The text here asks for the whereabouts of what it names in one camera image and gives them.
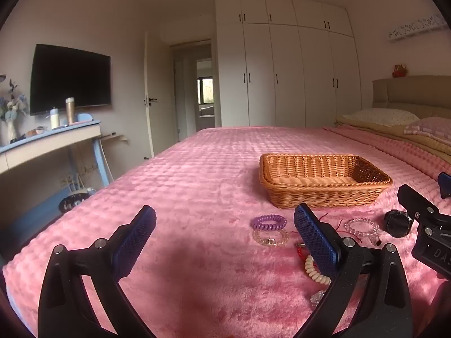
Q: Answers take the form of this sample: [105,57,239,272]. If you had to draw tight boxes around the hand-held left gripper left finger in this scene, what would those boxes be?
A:
[37,205,157,338]

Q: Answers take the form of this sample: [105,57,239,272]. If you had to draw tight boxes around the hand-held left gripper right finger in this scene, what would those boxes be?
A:
[293,203,414,338]

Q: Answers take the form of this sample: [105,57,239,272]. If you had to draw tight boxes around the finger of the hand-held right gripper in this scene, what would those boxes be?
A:
[437,172,451,200]
[397,184,444,225]

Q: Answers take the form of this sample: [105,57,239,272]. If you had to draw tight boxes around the red cord necklace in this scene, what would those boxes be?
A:
[297,212,364,264]

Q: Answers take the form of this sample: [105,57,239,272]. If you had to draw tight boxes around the black wrist watch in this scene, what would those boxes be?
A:
[383,209,417,239]

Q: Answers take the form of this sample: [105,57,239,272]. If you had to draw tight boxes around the cream spiral hair tie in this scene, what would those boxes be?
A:
[304,253,332,286]

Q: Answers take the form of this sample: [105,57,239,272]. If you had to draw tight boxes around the pink clear beaded bracelet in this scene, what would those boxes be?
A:
[344,217,381,237]

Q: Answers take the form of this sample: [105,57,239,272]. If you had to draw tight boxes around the clear crystal bracelet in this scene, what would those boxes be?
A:
[309,290,328,308]

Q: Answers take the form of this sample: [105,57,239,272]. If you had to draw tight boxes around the purple spiral hair tie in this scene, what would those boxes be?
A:
[251,214,287,230]

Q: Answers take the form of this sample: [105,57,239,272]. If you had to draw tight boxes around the brown wicker basket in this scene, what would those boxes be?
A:
[260,153,393,208]

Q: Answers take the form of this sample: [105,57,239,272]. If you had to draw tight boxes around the beige quilt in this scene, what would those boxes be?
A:
[334,119,451,164]

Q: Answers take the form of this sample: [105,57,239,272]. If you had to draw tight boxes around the pink checked pillow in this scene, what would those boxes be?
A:
[403,116,451,139]

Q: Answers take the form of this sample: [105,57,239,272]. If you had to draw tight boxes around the dark round object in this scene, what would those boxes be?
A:
[58,188,96,214]

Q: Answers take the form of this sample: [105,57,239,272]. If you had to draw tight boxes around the pink plush blanket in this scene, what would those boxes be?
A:
[2,126,451,338]

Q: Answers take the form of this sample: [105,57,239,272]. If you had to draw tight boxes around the white patterned pillow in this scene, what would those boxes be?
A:
[342,108,420,128]

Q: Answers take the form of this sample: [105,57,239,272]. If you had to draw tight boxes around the beige padded headboard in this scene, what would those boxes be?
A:
[372,75,451,120]

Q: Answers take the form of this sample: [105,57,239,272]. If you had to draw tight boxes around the white and blue desk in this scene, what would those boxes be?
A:
[0,119,115,198]

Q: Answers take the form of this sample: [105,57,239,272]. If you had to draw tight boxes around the gold thermos bottle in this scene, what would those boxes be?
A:
[65,97,76,125]

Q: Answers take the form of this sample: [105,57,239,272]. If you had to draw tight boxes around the white room door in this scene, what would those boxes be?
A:
[143,31,177,159]

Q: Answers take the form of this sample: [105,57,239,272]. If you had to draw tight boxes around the hallway window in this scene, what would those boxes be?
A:
[197,77,214,105]

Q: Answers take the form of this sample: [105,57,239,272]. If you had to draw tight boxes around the vase of blue flowers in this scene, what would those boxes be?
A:
[0,79,28,142]

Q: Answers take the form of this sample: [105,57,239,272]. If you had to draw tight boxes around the white wardrobe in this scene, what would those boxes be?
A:
[215,0,362,129]

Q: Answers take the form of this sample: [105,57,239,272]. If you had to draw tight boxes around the small wooden wall shelf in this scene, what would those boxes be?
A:
[100,132,129,145]

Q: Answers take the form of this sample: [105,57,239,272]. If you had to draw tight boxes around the white carved wall shelf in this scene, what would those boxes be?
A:
[388,14,448,42]

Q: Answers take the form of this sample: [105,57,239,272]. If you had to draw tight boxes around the black wall television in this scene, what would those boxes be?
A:
[29,44,112,116]

